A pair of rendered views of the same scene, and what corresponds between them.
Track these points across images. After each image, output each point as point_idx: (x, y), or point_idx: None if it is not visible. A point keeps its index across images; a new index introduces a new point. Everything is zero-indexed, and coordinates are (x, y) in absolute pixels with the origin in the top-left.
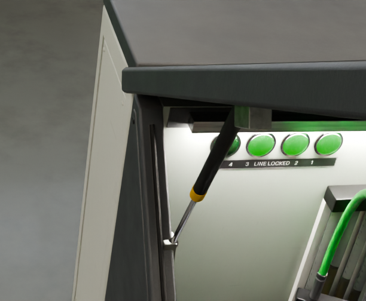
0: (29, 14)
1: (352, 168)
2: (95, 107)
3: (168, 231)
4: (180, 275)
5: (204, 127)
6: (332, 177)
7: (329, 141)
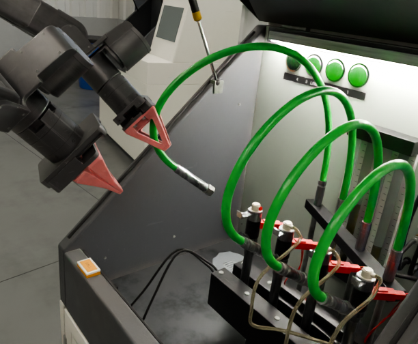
0: None
1: (379, 108)
2: None
3: (219, 76)
4: (268, 165)
5: (273, 35)
6: (363, 113)
7: (356, 70)
